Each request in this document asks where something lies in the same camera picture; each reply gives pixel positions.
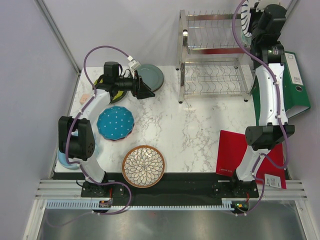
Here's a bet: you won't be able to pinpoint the dark plate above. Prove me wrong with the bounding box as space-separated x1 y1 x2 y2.
93 76 128 104

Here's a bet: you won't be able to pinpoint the white slotted cable duct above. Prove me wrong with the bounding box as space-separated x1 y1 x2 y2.
45 199 241 211

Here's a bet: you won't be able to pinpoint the steel two-tier dish rack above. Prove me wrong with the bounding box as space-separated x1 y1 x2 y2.
176 10 254 103

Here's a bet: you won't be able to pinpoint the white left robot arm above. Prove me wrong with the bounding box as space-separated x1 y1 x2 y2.
58 70 155 197

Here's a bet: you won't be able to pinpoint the blue polka dot plate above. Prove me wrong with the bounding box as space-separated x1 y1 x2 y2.
96 106 135 141

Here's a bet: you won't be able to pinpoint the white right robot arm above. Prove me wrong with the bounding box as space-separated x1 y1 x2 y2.
229 0 295 197

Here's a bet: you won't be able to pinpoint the light blue headphones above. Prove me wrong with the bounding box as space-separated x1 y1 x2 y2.
58 134 103 175

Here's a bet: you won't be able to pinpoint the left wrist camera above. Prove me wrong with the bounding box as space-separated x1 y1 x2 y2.
103 61 123 78

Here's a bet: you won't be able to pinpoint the red folder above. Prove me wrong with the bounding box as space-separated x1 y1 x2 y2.
215 130 287 189

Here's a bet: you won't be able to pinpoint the green lever arch binder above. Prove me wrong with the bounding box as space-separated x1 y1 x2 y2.
252 50 312 120

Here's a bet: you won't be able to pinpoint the brown-rimmed petal pattern plate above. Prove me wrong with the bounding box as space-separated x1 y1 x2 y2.
121 145 166 189

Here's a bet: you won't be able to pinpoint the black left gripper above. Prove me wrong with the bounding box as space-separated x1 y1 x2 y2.
115 70 155 100

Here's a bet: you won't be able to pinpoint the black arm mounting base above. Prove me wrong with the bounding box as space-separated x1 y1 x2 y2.
79 172 261 207

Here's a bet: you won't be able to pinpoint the pink cube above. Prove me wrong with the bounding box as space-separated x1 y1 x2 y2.
79 94 91 105

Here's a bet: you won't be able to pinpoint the white plate with blue stripes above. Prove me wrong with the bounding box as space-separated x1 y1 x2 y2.
240 0 252 38

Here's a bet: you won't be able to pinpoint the grey-blue ceramic plate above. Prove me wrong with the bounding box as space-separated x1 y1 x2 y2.
137 64 164 88

